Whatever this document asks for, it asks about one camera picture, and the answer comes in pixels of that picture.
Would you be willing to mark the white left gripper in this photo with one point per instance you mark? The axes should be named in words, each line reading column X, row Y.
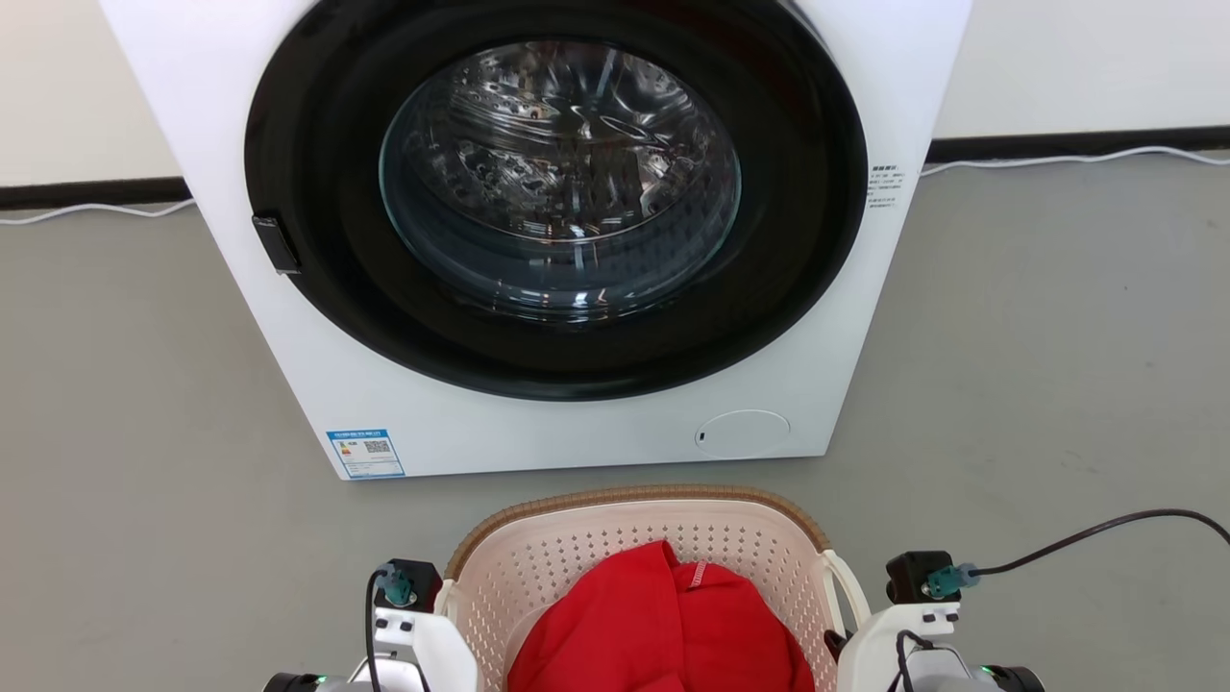
column 432, row 644

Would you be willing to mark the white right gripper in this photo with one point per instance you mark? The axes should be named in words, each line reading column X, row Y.
column 874, row 644

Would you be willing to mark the cream perforated laundry basket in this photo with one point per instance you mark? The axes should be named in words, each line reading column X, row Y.
column 615, row 538

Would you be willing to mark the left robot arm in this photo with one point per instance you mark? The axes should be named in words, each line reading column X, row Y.
column 317, row 682

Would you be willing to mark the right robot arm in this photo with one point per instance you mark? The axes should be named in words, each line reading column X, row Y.
column 990, row 678

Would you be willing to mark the red garment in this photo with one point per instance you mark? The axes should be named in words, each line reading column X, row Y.
column 653, row 625

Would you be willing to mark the blue energy label sticker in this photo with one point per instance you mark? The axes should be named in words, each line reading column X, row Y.
column 365, row 454

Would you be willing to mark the round white filter cover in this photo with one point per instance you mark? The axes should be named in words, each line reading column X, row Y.
column 742, row 433

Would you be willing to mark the white front-load washing machine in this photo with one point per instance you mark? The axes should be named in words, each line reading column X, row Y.
column 577, row 437

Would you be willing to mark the small printed text sticker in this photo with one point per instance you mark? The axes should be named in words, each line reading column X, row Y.
column 886, row 186

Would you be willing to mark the round black glass washer door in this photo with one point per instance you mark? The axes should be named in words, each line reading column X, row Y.
column 317, row 144

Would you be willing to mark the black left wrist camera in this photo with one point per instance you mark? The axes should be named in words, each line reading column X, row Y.
column 418, row 577

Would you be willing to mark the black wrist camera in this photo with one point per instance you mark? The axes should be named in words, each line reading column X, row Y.
column 418, row 577
column 908, row 572

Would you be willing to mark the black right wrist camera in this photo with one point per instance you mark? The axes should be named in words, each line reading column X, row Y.
column 908, row 572

